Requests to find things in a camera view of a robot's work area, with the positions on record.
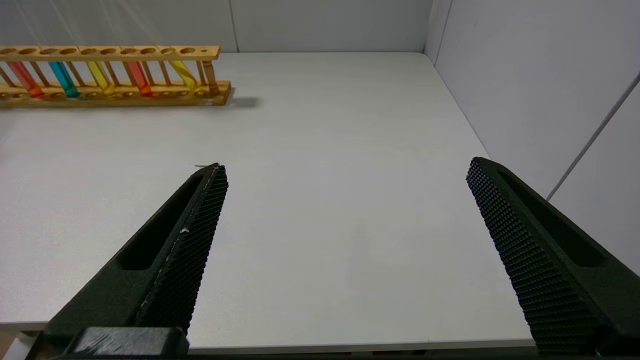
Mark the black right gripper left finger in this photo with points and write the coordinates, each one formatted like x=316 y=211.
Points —
x=150 y=280

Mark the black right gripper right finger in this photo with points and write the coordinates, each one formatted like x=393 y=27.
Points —
x=550 y=270

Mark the red liquid glass test tube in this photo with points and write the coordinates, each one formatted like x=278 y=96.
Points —
x=139 y=80
x=27 y=82

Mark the wooden test tube rack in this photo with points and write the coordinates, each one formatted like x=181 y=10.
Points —
x=125 y=101

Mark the yellow liquid glass test tube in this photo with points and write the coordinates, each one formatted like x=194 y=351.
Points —
x=183 y=75
x=101 y=80

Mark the blue liquid glass test tube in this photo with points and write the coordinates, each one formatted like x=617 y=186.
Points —
x=64 y=82

